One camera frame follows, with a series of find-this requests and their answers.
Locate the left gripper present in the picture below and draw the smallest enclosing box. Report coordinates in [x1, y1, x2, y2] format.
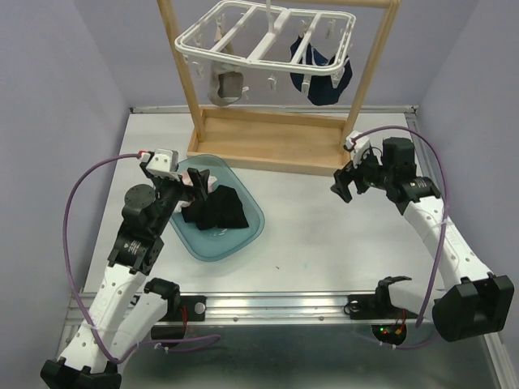
[140, 163, 208, 235]

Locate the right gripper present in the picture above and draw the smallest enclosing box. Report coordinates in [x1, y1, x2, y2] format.
[329, 147, 393, 203]

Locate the black underwear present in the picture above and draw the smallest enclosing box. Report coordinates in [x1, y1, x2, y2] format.
[182, 185, 249, 230]

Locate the navy blue underwear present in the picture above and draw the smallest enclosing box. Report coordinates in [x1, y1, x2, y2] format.
[299, 44, 353, 106]

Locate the white pink underwear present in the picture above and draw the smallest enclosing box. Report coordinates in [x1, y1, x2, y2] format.
[174, 168, 218, 214]

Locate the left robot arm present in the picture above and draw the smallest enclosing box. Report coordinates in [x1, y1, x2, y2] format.
[41, 150, 195, 388]

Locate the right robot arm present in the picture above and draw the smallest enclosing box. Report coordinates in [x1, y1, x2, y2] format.
[331, 131, 515, 342]

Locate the grey underwear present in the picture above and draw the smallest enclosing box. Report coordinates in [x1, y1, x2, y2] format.
[207, 24, 249, 107]

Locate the wooden rack stand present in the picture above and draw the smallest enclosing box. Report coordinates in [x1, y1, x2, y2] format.
[157, 1, 400, 175]

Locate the teal plastic basin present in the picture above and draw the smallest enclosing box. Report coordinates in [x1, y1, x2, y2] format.
[170, 155, 264, 262]

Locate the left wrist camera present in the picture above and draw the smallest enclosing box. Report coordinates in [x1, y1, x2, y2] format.
[139, 148, 180, 181]

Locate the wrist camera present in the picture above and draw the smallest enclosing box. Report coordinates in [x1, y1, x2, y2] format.
[344, 130, 371, 166]
[139, 148, 180, 181]

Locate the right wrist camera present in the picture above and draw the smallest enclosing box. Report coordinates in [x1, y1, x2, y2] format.
[344, 130, 371, 166]

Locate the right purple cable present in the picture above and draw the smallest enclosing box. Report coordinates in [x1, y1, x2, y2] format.
[352, 125, 453, 349]

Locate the aluminium rail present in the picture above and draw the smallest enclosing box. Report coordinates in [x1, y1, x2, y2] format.
[125, 292, 418, 327]

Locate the white clip hanger frame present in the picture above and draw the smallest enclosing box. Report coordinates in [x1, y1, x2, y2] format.
[174, 1, 357, 93]

